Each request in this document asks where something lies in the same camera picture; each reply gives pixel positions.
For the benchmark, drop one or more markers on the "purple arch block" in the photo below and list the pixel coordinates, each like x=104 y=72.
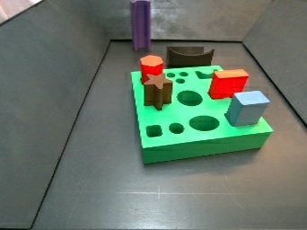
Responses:
x=140 y=22

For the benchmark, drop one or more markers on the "green shape sorter board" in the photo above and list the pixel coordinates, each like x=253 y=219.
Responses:
x=189 y=127

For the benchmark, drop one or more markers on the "brown star block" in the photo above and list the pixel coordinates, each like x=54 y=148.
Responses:
x=157 y=90

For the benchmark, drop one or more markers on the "red hexagonal prism block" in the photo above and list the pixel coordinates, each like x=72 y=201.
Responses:
x=151 y=66

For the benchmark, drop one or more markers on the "red rectangular block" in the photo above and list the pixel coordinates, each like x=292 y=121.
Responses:
x=227 y=82

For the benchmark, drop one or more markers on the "light blue cube block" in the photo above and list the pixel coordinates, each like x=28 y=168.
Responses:
x=247 y=107

